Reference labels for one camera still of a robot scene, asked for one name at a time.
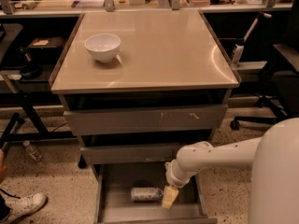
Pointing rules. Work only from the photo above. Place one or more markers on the white sneaker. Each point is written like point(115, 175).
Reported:
point(25, 206)

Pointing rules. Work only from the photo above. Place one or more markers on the grey drawer cabinet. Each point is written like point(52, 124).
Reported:
point(166, 58)

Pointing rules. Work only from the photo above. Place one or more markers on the grey middle drawer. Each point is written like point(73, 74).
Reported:
point(131, 153)

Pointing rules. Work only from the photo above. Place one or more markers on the long workbench shelf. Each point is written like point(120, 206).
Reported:
point(77, 11)

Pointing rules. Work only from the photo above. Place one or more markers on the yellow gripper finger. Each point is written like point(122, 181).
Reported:
point(170, 194)

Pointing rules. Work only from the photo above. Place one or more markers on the grey bottom drawer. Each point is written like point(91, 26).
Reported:
point(115, 206)

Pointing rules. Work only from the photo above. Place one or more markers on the grey top drawer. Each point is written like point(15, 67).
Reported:
point(145, 119)

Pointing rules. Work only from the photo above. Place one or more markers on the black box on shelf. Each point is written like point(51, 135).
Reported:
point(56, 42)

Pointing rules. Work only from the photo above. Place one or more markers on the grey drawer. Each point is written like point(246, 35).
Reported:
point(145, 119)
point(115, 206)
point(131, 153)

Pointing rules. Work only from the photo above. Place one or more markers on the white spray bottle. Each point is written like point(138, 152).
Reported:
point(237, 52)

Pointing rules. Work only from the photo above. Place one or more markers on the black office chair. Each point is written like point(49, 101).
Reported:
point(278, 83)

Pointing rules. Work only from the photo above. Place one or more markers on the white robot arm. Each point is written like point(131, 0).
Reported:
point(274, 158)

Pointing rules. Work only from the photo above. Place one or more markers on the plastic bottle on floor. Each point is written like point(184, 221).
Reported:
point(33, 151)

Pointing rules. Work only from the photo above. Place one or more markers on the white ceramic bowl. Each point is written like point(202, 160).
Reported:
point(103, 47)

